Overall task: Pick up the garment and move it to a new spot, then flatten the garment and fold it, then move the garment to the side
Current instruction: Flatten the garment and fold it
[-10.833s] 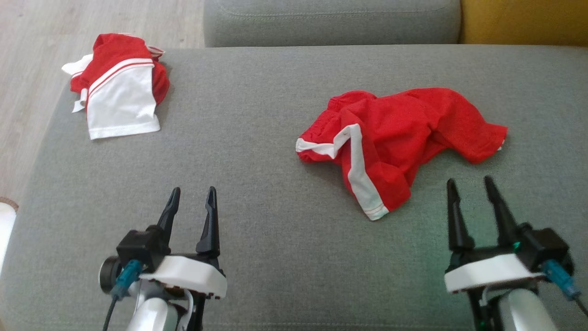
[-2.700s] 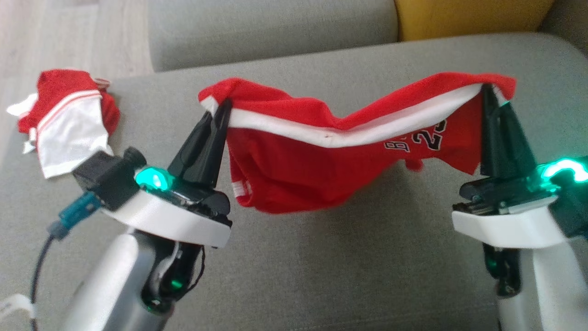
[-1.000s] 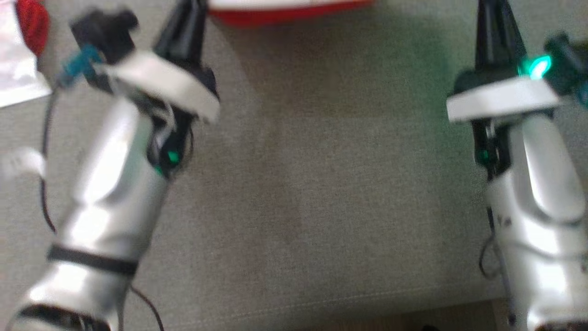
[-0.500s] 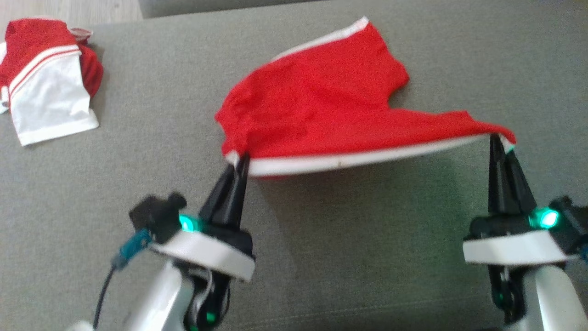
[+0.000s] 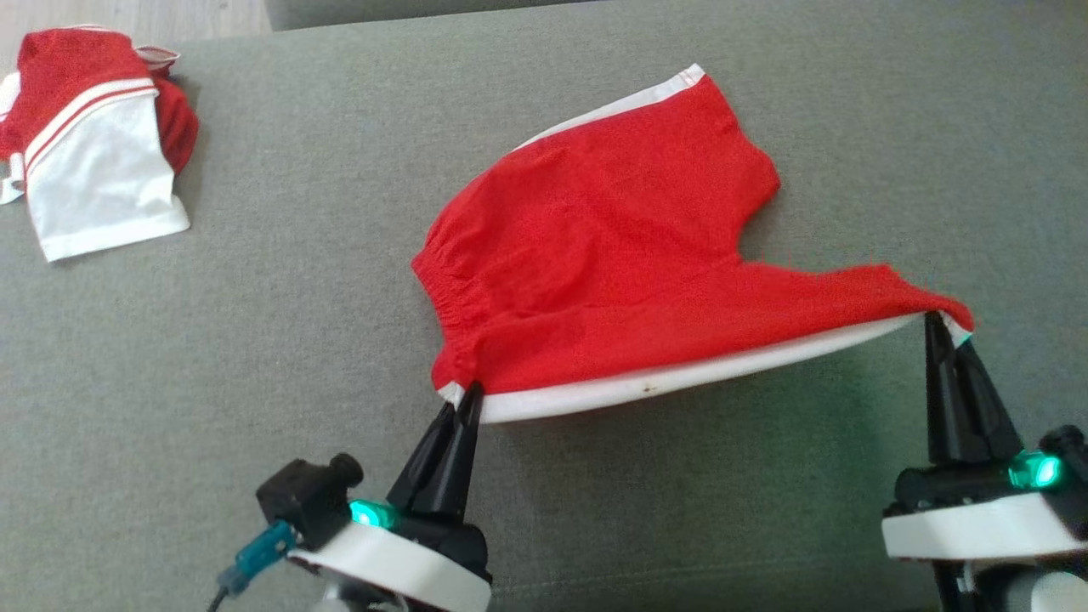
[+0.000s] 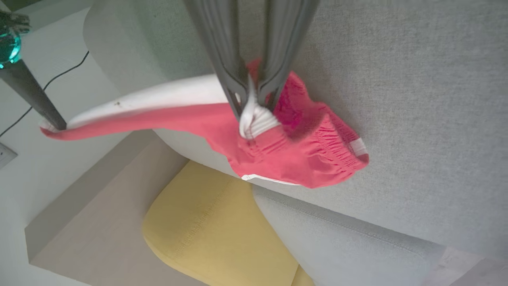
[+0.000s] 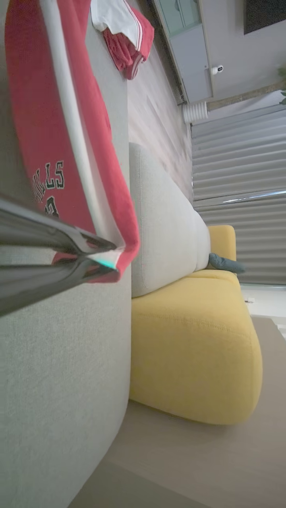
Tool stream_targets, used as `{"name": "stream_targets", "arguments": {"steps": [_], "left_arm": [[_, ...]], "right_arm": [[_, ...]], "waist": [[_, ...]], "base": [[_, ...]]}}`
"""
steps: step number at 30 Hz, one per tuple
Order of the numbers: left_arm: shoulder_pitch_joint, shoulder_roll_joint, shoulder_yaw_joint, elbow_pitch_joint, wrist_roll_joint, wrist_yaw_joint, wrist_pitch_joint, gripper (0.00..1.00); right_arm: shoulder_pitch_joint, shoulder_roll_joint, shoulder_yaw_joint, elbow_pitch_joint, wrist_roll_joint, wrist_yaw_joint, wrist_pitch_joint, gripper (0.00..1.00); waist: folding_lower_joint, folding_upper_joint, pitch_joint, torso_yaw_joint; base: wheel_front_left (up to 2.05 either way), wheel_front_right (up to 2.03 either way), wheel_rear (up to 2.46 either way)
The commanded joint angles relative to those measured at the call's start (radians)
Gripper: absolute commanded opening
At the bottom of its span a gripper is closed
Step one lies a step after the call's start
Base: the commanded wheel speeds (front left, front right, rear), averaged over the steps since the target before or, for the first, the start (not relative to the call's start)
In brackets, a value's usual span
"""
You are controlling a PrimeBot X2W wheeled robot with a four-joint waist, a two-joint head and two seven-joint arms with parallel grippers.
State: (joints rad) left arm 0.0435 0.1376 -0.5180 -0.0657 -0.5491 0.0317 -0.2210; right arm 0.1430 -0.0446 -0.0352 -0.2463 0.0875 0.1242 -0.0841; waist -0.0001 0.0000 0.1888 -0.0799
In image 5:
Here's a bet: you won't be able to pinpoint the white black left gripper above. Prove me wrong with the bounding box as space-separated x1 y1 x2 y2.
287 382 495 612

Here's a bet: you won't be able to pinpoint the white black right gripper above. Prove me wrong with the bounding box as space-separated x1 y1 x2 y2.
881 311 1088 565

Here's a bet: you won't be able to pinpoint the red shorts white stripe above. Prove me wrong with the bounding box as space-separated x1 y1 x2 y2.
411 64 976 426

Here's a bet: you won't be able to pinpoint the red shirt white sleeves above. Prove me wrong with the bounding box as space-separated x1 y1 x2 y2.
0 25 201 264

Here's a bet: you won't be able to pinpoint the blue plug left camera cable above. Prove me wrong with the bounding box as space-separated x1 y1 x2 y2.
207 520 298 612

